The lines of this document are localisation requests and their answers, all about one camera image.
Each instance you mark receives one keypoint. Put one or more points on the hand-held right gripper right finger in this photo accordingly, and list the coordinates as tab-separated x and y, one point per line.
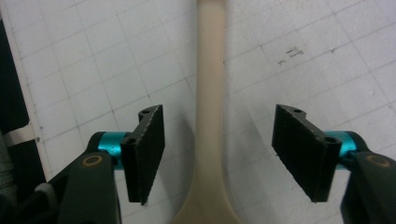
305	149

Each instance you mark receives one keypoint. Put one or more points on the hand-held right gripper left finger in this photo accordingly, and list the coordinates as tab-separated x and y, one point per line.
144	155

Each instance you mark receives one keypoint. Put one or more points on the beige slotted spoon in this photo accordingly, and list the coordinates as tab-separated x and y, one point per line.
211	93

